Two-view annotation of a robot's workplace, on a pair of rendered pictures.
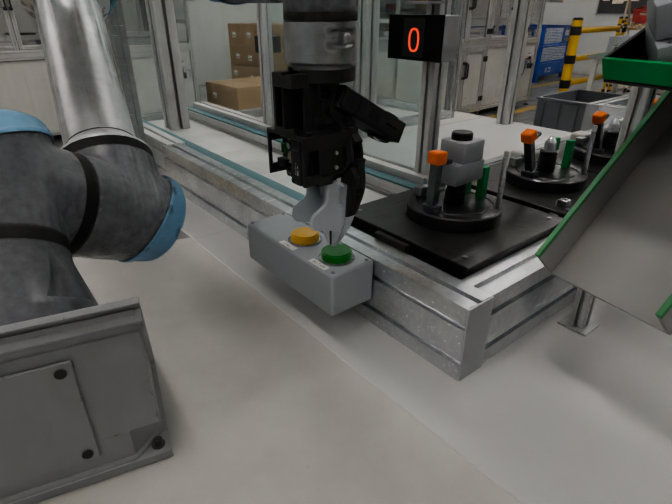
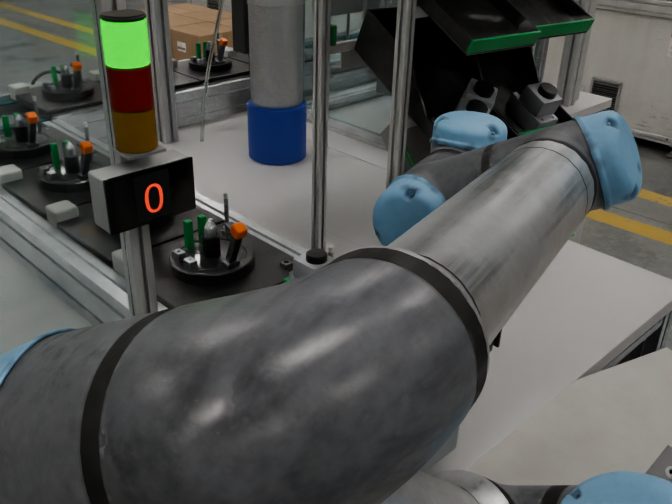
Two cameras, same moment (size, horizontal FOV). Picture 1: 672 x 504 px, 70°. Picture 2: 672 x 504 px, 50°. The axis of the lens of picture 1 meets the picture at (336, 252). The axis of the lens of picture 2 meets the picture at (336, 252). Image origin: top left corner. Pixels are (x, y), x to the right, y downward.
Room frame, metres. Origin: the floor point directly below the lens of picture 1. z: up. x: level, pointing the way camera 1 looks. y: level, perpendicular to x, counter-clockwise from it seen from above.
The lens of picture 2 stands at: (0.74, 0.70, 1.57)
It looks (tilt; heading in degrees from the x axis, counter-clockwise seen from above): 28 degrees down; 264
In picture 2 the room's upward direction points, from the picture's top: 2 degrees clockwise
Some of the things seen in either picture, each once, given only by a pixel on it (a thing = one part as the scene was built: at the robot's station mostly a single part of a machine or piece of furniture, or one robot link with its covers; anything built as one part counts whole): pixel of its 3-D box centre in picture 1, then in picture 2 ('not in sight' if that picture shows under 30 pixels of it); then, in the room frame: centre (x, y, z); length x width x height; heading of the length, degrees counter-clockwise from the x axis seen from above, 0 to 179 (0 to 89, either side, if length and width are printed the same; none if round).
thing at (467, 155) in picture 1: (464, 154); (311, 272); (0.68, -0.19, 1.06); 0.08 x 0.04 x 0.07; 130
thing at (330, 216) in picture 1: (329, 218); not in sight; (0.52, 0.01, 1.03); 0.06 x 0.03 x 0.09; 129
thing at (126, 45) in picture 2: not in sight; (125, 41); (0.89, -0.15, 1.38); 0.05 x 0.05 x 0.05
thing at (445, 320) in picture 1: (272, 217); not in sight; (0.79, 0.11, 0.91); 0.89 x 0.06 x 0.11; 39
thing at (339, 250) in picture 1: (336, 256); not in sight; (0.55, 0.00, 0.96); 0.04 x 0.04 x 0.02
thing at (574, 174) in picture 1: (547, 157); (210, 242); (0.83, -0.38, 1.01); 0.24 x 0.24 x 0.13; 39
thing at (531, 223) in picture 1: (452, 220); not in sight; (0.67, -0.18, 0.96); 0.24 x 0.24 x 0.02; 39
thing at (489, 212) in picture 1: (453, 208); not in sight; (0.67, -0.18, 0.98); 0.14 x 0.14 x 0.02
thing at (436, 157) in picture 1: (438, 177); not in sight; (0.64, -0.14, 1.04); 0.04 x 0.02 x 0.08; 129
